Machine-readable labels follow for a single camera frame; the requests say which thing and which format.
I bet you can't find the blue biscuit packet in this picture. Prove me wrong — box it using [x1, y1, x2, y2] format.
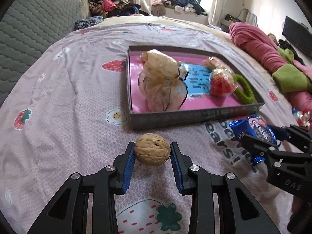
[229, 114, 277, 166]

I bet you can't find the red orange snack bag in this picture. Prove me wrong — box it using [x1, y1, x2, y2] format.
[209, 69, 237, 97]

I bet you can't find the walnut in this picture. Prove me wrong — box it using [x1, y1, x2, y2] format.
[134, 133, 171, 166]

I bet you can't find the beige mesh drawstring pouch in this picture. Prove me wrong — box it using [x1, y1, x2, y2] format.
[138, 49, 188, 112]

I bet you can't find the shiny candy wrapper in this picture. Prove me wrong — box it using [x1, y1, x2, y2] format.
[292, 107, 311, 130]

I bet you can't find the green fleece cloth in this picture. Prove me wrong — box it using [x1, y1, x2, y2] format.
[272, 47, 311, 94]

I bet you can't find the pink picture book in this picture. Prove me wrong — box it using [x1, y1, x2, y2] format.
[129, 51, 241, 113]

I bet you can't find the rolled pink blanket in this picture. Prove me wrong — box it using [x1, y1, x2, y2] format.
[229, 22, 311, 111]

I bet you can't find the orange wrapped biscuit pack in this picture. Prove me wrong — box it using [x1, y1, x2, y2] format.
[204, 57, 229, 70]

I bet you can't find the pink strawberry print bedsheet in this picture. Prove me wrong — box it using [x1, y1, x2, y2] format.
[1, 23, 296, 233]

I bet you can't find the black television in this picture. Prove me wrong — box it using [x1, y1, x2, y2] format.
[282, 16, 312, 59]

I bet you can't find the dark shallow box tray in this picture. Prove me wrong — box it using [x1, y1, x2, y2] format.
[126, 45, 265, 130]

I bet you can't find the beige mattress cover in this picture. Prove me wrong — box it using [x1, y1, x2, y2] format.
[99, 15, 272, 79]

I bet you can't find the clothes pile on windowsill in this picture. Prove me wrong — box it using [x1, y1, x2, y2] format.
[161, 0, 208, 16]

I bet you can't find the dark blue floral cloth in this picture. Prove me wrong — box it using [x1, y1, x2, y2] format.
[74, 16, 104, 31]

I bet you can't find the grey quilted headboard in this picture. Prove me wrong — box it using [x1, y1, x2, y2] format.
[1, 0, 89, 103]

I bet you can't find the clothes pile beside bed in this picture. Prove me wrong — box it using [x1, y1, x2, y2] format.
[88, 0, 151, 19]

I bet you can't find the green fuzzy ring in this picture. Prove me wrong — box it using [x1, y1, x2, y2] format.
[231, 74, 256, 105]

